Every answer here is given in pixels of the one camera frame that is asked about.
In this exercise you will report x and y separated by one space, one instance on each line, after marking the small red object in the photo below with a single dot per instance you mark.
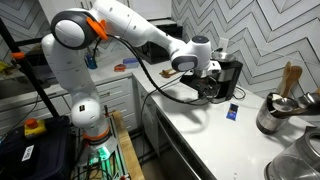
120 68

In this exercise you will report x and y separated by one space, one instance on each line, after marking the orange stand clamp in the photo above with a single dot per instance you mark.
18 55

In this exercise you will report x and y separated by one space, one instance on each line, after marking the black coffee maker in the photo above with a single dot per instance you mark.
233 76

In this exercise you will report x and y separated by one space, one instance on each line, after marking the silver metal utensil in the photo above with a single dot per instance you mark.
310 99

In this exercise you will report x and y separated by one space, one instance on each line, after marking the blue lidded plastic container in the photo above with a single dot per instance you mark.
131 63

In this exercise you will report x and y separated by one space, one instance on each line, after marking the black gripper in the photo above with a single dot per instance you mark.
208 80

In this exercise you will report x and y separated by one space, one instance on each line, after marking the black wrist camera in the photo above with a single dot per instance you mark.
189 80

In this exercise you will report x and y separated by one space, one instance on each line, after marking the silver rimmed coffee kettle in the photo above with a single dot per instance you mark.
211 96

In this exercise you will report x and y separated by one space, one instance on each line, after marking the wide wooden spatula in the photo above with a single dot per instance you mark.
295 75

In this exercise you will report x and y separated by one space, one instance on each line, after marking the wooden spoon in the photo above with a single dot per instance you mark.
167 72

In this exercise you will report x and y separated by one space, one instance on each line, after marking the small blue card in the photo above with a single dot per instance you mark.
232 112

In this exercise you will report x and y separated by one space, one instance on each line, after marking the black countertop oven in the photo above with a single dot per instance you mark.
156 53

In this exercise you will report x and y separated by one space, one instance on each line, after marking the silver metal ladle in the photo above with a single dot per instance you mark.
283 104

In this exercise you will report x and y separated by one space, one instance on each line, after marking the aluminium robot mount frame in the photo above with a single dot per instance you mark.
115 133

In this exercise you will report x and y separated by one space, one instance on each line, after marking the white drawer cabinet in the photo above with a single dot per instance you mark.
116 90

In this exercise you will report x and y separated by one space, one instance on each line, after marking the metal bowl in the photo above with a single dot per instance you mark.
293 163

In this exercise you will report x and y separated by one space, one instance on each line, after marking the blue bottle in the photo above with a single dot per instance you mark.
90 62

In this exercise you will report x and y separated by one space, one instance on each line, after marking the white label sticker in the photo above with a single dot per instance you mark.
28 153

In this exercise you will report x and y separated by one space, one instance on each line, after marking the white wall outlet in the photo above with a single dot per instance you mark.
224 44

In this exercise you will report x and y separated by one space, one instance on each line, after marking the silver coffee maker lid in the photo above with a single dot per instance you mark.
225 56

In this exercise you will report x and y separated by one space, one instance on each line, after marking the wooden board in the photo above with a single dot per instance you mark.
128 150

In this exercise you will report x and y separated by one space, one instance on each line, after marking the narrow wooden spatula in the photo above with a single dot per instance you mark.
286 75

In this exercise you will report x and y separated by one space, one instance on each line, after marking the steel utensil holder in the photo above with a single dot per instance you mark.
270 120

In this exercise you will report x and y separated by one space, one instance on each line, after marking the black metal stand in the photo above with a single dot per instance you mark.
34 83

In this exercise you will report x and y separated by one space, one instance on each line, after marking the yellow emergency stop box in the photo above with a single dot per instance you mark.
35 130

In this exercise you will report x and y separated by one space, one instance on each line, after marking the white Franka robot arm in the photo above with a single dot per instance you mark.
73 66

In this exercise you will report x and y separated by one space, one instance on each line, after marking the black equipment case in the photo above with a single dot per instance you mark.
43 156

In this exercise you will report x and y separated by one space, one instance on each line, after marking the white wall cabinet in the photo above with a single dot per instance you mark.
53 5

